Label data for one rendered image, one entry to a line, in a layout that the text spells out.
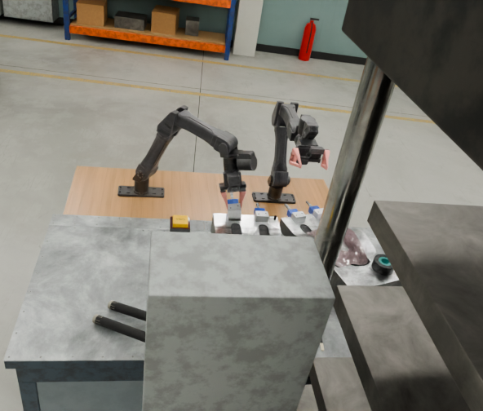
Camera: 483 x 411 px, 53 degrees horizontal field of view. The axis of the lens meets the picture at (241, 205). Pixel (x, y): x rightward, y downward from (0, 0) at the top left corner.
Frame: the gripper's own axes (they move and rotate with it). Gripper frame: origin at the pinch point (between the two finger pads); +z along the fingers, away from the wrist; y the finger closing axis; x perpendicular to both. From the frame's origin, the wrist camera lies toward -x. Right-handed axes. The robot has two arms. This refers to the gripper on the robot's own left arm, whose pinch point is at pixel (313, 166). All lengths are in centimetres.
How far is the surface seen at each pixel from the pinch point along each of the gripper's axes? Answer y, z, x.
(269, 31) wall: 96, -529, 102
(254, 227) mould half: -15.7, -3.3, 30.8
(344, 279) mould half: 11.0, 27.4, 28.2
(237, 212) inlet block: -22.6, -7.2, 27.0
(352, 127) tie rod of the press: -21, 65, -47
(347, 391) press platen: -8, 79, 14
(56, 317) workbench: -83, 35, 39
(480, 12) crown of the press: -25, 96, -75
